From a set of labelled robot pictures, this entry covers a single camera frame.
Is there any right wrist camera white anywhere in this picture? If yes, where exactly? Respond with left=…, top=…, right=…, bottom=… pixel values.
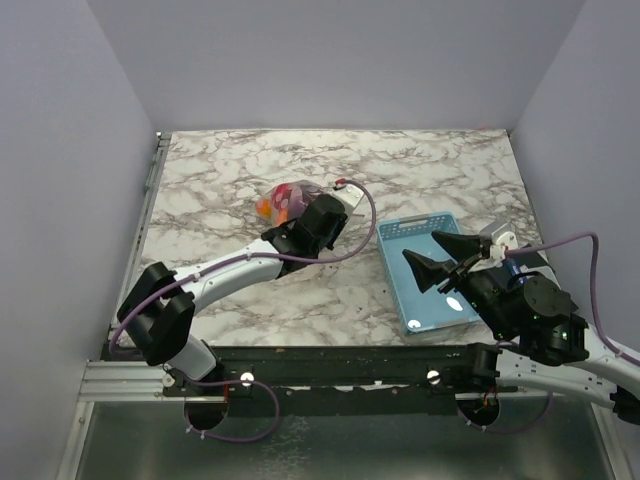
left=478, top=220, right=518, bottom=261

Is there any clear zip top bag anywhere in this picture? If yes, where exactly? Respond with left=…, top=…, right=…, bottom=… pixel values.
left=257, top=180, right=326, bottom=223

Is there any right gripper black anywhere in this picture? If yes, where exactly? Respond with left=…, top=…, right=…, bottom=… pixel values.
left=401, top=229, right=516, bottom=339

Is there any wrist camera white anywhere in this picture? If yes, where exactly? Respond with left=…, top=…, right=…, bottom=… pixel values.
left=330, top=183, right=364, bottom=217
left=478, top=220, right=518, bottom=261

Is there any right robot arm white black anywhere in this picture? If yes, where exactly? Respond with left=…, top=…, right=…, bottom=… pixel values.
left=402, top=226, right=639, bottom=425

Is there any small orange fruit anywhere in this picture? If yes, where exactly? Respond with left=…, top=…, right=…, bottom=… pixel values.
left=255, top=198, right=288, bottom=226

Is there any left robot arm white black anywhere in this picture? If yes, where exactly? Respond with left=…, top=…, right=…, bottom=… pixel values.
left=116, top=191, right=361, bottom=395

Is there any light blue plastic basket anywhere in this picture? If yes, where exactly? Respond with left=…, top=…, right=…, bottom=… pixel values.
left=376, top=212, right=480, bottom=335

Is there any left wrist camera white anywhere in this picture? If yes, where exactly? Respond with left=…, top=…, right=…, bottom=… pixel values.
left=330, top=183, right=364, bottom=217

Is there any black mounting rail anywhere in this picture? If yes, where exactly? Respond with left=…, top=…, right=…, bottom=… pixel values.
left=163, top=343, right=501, bottom=417

